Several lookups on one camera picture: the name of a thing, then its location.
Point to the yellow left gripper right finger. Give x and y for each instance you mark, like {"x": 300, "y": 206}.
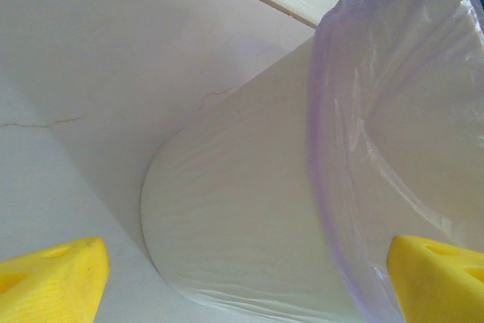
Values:
{"x": 438, "y": 285}

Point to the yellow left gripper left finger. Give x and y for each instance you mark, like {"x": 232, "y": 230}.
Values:
{"x": 49, "y": 285}

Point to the purple plastic bin liner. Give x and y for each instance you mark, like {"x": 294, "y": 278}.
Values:
{"x": 397, "y": 92}

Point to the white plastic bin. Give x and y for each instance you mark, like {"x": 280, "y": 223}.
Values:
{"x": 234, "y": 205}

